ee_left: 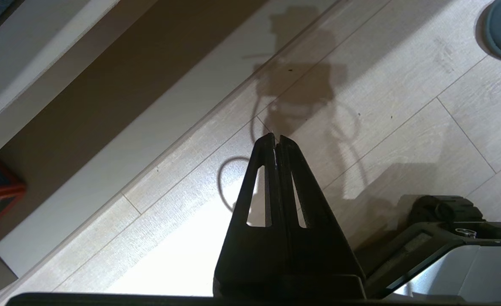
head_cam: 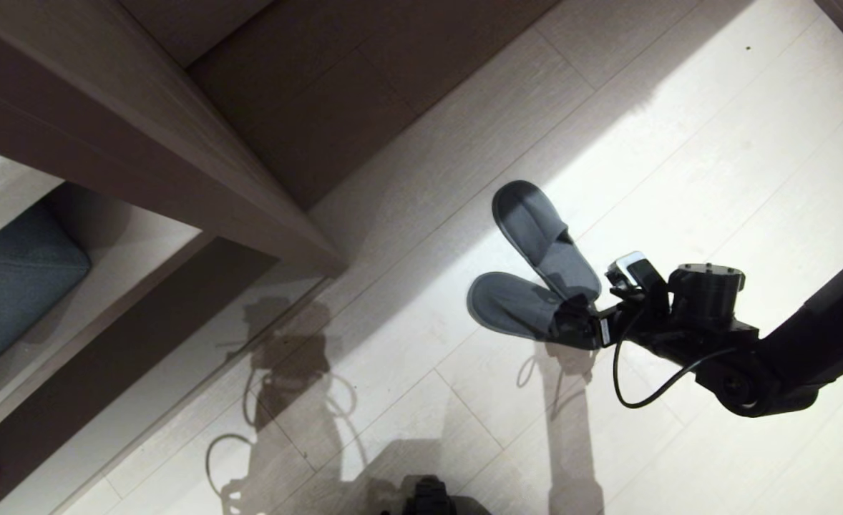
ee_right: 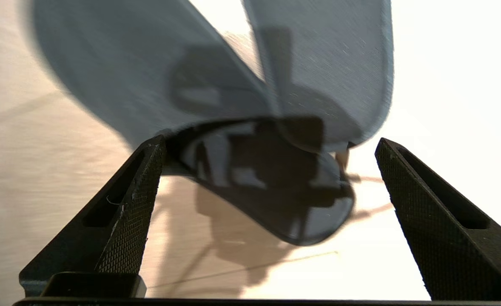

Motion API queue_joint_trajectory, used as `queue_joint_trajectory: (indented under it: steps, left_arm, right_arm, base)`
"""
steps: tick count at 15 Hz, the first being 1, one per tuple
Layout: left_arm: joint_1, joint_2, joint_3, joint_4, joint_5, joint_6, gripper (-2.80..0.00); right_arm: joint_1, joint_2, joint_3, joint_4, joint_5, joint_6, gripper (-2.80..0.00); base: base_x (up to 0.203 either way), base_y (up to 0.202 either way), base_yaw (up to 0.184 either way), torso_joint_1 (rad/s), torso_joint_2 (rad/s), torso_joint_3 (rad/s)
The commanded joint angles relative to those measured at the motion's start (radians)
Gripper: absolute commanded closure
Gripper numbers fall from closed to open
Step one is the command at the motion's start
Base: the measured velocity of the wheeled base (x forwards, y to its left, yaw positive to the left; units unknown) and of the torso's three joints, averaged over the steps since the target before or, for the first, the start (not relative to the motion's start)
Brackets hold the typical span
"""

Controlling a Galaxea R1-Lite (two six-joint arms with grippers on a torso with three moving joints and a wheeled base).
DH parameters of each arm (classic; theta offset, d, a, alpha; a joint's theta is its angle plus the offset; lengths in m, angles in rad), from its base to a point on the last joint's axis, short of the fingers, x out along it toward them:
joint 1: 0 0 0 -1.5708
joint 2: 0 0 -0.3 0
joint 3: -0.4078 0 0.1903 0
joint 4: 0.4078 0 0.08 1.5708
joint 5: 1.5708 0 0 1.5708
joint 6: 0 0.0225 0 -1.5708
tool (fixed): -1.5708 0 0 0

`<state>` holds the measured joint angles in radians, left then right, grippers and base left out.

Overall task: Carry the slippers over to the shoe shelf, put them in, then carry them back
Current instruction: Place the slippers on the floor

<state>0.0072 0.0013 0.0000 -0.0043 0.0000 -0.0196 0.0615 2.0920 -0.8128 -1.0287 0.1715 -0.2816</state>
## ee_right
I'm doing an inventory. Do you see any grey-blue slipper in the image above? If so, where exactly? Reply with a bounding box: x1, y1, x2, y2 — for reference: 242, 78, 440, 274
242, 0, 394, 153

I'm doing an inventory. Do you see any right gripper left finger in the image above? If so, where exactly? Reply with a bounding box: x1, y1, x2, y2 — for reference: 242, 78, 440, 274
19, 135, 167, 298

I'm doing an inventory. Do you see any blue-grey cloth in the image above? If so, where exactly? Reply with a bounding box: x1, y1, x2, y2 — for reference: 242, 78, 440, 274
31, 0, 355, 246

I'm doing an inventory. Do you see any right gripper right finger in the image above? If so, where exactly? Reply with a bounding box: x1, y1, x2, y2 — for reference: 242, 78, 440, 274
375, 137, 501, 301

